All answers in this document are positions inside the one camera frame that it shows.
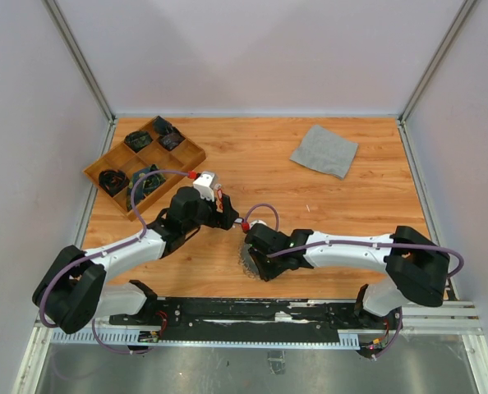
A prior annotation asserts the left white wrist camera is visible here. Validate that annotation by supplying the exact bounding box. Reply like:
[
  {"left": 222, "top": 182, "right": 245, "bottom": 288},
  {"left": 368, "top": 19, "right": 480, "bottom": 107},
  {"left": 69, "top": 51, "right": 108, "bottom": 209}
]
[{"left": 192, "top": 172, "right": 218, "bottom": 201}]

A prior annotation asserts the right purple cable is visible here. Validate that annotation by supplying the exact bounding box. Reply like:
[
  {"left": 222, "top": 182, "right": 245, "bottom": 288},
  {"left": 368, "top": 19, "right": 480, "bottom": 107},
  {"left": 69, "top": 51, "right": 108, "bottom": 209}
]
[{"left": 242, "top": 204, "right": 465, "bottom": 284}]

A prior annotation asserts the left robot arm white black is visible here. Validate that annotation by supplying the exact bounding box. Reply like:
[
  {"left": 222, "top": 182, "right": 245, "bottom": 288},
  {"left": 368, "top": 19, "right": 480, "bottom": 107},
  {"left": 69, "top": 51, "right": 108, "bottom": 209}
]
[{"left": 32, "top": 186, "right": 239, "bottom": 334}]

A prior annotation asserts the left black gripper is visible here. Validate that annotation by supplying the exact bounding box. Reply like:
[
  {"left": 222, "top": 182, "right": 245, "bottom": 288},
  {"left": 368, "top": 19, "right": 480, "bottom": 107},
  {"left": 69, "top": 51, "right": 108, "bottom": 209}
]
[{"left": 184, "top": 190, "right": 239, "bottom": 234}]

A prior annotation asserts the dark rolled fabric back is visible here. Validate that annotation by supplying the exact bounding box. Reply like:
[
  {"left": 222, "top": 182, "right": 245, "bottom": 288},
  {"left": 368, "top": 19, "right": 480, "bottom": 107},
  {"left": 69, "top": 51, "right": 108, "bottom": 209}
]
[{"left": 152, "top": 117, "right": 174, "bottom": 136}]

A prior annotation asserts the grey cloth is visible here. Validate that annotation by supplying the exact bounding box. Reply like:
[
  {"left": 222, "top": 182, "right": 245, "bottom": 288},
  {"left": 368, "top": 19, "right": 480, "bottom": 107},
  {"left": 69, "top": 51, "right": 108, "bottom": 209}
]
[{"left": 290, "top": 125, "right": 358, "bottom": 180}]

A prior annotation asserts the grey slotted cable duct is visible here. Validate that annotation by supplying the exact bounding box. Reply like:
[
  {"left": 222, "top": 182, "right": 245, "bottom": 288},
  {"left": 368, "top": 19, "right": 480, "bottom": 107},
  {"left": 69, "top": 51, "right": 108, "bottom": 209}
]
[{"left": 50, "top": 328, "right": 361, "bottom": 350}]

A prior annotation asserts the red key tag upper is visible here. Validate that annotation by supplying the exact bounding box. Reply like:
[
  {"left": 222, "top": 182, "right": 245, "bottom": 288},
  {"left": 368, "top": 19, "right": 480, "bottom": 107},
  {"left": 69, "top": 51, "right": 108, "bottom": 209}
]
[{"left": 216, "top": 188, "right": 223, "bottom": 202}]

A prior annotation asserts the metal disc keyring holder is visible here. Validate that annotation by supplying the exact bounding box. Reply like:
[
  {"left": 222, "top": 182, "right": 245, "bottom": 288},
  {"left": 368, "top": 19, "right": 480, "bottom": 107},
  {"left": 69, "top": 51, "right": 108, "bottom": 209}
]
[{"left": 239, "top": 242, "right": 260, "bottom": 280}]

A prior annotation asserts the blue patterned folded fabric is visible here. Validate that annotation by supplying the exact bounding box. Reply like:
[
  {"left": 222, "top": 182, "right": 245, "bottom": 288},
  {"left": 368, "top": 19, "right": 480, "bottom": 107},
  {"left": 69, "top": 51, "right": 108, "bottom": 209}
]
[{"left": 126, "top": 164, "right": 166, "bottom": 211}]

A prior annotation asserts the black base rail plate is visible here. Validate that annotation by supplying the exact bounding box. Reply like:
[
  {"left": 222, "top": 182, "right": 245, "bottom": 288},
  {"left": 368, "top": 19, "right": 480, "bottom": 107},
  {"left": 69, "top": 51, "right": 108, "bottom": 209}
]
[{"left": 108, "top": 297, "right": 398, "bottom": 343}]

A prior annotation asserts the wooden compartment tray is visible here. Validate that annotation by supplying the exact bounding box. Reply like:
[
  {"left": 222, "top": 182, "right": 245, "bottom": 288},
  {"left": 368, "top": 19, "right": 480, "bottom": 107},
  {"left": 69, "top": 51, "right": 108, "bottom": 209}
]
[{"left": 84, "top": 118, "right": 206, "bottom": 221}]

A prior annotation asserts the black rolled belt fabric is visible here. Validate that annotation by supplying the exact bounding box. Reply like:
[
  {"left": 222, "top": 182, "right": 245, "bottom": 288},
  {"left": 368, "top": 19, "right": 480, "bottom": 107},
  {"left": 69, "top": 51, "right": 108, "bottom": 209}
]
[{"left": 99, "top": 169, "right": 129, "bottom": 197}]

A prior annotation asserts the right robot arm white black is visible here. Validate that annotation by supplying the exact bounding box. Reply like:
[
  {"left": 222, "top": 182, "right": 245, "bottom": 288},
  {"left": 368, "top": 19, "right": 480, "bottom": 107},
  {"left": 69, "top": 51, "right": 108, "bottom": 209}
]
[{"left": 244, "top": 222, "right": 450, "bottom": 328}]

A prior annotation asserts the dark green rolled fabric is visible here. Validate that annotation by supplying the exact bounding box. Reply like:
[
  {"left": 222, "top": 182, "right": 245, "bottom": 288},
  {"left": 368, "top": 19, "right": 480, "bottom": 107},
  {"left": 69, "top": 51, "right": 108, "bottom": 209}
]
[{"left": 124, "top": 131, "right": 153, "bottom": 153}]

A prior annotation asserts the dark rolled fabric right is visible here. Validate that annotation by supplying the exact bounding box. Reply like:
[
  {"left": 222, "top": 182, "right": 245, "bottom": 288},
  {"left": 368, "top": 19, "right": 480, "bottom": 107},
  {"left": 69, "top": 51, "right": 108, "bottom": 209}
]
[{"left": 158, "top": 132, "right": 185, "bottom": 151}]

